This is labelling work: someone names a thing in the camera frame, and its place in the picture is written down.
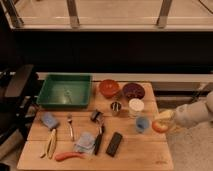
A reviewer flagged black handled kitchen tool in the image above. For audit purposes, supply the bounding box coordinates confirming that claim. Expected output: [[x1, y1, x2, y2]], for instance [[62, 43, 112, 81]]
[[90, 110, 105, 155]]

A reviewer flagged green plastic tray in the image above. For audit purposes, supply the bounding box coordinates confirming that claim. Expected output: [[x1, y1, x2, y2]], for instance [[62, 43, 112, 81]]
[[37, 74, 92, 109]]

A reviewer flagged dark purple bowl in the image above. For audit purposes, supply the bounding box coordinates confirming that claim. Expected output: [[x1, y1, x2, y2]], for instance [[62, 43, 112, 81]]
[[122, 83, 145, 100]]

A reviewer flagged silver fork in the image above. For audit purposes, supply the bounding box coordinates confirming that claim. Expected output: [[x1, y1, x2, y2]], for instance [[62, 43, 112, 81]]
[[67, 114, 74, 141]]

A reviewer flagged red yellow apple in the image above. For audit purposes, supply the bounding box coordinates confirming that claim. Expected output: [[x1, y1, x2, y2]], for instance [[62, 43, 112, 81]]
[[152, 121, 169, 133]]

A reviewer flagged black rectangular remote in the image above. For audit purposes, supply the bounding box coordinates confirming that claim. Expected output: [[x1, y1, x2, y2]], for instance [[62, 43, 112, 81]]
[[106, 132, 123, 157]]

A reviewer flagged blue plastic cup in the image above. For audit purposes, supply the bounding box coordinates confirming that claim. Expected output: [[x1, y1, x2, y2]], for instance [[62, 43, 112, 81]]
[[135, 117, 149, 133]]

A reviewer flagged blue sponge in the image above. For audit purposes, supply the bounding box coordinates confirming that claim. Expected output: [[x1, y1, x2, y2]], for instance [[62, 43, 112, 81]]
[[41, 112, 59, 130]]

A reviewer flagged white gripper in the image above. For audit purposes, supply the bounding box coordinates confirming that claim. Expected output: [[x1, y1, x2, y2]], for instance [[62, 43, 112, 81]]
[[154, 101, 209, 128]]

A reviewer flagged white paper cup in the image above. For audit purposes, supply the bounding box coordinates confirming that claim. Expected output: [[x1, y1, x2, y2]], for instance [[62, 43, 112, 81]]
[[129, 98, 144, 117]]

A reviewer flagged blue folded cloth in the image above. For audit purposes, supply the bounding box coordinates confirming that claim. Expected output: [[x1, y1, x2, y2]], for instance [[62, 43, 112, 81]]
[[73, 132, 95, 154]]

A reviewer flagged black office chair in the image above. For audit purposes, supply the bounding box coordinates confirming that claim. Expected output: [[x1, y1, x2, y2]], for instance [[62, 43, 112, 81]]
[[0, 64, 38, 145]]

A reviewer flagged small metal cup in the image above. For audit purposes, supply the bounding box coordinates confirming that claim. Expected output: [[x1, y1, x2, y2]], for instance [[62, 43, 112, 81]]
[[110, 101, 121, 116]]

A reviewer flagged yellow banana peeler tool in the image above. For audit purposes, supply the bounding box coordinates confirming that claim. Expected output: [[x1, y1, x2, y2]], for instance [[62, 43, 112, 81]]
[[40, 129, 57, 159]]

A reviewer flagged orange bowl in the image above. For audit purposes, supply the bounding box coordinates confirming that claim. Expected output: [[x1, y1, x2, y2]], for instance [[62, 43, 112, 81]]
[[99, 79, 120, 98]]

